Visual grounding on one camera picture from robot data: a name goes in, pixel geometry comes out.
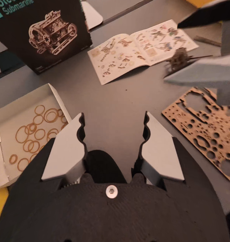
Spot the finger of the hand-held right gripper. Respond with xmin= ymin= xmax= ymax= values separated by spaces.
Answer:
xmin=221 ymin=20 xmax=230 ymax=56
xmin=163 ymin=54 xmax=230 ymax=107

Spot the dark teal object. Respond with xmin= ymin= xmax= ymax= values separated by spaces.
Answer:
xmin=0 ymin=50 xmax=26 ymax=73

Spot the open instruction booklet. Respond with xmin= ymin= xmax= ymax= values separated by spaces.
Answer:
xmin=87 ymin=19 xmax=200 ymax=85

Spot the wooden model gear assembly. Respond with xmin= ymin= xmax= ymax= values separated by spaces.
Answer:
xmin=164 ymin=47 xmax=214 ymax=76

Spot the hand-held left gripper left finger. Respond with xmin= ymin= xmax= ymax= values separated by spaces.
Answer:
xmin=41 ymin=113 xmax=88 ymax=185

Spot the pile of tan rubber bands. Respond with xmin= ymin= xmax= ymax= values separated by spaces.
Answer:
xmin=9 ymin=105 xmax=69 ymax=172

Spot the black model kit box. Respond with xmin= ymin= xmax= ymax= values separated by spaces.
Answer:
xmin=0 ymin=0 xmax=93 ymax=75

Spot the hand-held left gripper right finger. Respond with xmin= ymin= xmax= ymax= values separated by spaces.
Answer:
xmin=138 ymin=111 xmax=185 ymax=185

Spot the yellow plastic bin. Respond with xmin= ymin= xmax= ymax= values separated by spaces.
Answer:
xmin=0 ymin=187 xmax=10 ymax=232
xmin=187 ymin=0 xmax=222 ymax=8

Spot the dark wooden strip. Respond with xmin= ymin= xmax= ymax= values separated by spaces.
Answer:
xmin=193 ymin=36 xmax=222 ymax=47

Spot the white cardboard box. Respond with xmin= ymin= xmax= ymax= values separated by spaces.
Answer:
xmin=0 ymin=83 xmax=72 ymax=190

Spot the laser-cut wooden parts sheet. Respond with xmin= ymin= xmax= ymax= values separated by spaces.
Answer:
xmin=162 ymin=87 xmax=230 ymax=182

